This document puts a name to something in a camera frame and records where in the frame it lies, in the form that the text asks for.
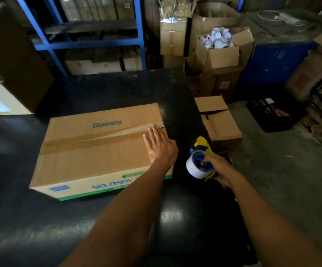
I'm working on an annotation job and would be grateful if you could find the blue metal shelf rack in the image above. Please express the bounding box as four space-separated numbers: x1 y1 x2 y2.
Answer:
15 0 147 77

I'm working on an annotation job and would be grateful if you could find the flattened brown cardboard sheet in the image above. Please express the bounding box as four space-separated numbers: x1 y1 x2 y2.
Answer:
285 49 322 102

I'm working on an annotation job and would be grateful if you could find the pile of white tape rolls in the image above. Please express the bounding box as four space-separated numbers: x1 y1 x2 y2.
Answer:
200 27 235 49

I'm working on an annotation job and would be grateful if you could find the row of wrapped brown boxes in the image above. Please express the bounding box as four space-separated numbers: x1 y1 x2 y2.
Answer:
59 0 135 22

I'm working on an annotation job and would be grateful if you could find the person's left forearm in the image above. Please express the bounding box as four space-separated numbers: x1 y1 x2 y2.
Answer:
59 161 175 267

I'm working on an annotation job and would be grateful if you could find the tall taped cardboard box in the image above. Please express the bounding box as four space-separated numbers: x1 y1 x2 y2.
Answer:
160 18 192 57

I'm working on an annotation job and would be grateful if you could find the open box holding rolls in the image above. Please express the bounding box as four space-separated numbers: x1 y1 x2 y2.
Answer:
195 26 256 75

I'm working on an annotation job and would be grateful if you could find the labelled brown cardboard box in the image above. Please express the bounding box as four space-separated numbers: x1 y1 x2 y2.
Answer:
187 70 243 102

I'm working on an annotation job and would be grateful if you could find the blue yellow tape dispenser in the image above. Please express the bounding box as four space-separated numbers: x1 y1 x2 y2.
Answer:
189 136 217 181

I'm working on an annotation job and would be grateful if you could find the white packing tape roll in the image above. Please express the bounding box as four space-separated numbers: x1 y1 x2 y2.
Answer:
186 150 215 179

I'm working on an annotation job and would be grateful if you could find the person's left hand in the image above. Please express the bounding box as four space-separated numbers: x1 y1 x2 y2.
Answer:
143 125 179 170

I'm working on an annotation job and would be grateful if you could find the black plastic crate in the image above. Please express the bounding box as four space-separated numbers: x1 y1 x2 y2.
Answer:
246 94 308 133

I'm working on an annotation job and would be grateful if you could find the clear plastic wrapping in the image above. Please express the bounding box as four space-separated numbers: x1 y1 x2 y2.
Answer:
158 0 199 20

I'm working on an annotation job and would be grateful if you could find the person's right forearm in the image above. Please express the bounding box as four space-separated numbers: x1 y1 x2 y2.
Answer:
228 175 322 267

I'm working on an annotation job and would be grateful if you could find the person's right hand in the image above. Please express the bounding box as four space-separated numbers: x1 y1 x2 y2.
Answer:
201 154 246 189

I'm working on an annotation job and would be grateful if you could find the taped brown cardboard box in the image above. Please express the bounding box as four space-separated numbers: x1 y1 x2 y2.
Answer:
29 103 174 201

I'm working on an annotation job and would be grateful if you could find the white power strip with cable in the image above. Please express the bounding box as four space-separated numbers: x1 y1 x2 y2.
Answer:
258 9 308 27

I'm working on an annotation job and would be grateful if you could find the row of pale cardboard boxes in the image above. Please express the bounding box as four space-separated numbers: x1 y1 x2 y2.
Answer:
65 48 143 75

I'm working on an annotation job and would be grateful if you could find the empty open cardboard box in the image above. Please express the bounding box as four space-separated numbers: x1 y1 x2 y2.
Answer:
197 2 241 35

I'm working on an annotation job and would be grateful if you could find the blue metal cabinet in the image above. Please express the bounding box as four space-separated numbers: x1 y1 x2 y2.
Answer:
233 10 320 90

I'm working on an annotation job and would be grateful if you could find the large plain cardboard box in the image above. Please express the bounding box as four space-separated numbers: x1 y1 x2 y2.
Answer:
0 2 55 116

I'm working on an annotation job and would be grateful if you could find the small open cardboard box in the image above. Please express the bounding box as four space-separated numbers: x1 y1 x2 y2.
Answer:
194 96 244 154

